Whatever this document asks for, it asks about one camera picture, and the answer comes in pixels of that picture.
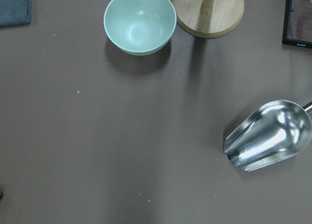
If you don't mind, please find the wooden cup stand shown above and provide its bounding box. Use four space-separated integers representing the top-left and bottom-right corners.
172 0 245 39

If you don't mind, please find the metal ice scoop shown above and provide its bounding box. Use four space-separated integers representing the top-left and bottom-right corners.
223 100 312 172

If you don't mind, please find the mint green bowl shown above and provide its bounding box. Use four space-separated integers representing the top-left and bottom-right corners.
103 0 177 56

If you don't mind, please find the black framed glass tray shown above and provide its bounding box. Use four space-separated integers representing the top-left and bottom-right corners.
282 0 312 48

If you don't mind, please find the grey folded cloth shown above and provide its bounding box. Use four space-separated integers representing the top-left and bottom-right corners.
0 0 32 27

